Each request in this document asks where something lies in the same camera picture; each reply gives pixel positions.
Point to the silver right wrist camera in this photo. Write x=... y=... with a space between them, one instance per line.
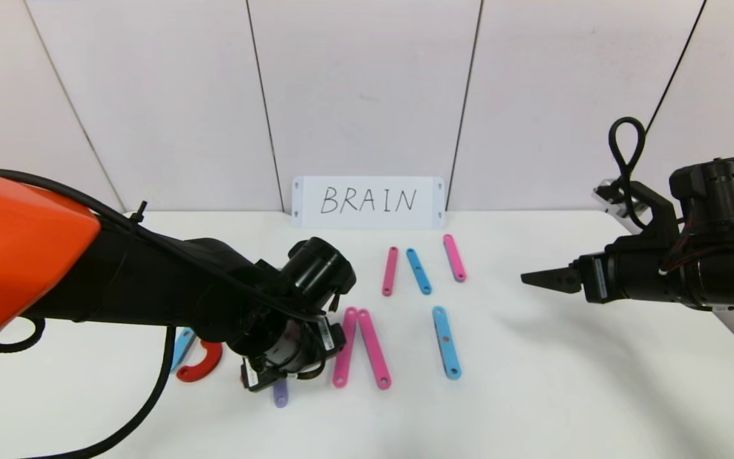
x=610 y=196

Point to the black right camera bracket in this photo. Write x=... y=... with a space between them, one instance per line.
x=657 y=213

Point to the blue bar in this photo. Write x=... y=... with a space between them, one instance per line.
x=450 y=357
x=181 y=347
x=418 y=271

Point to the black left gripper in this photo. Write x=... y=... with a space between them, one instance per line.
x=253 y=377

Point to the pink bar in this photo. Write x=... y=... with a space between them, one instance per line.
x=453 y=257
x=374 y=349
x=390 y=271
x=346 y=357

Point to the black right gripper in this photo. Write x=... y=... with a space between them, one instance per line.
x=596 y=279

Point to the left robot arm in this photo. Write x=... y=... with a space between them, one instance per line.
x=23 y=255

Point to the white sign card BRAIN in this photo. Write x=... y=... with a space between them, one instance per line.
x=367 y=183

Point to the short purple bar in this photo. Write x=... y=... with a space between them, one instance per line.
x=281 y=396

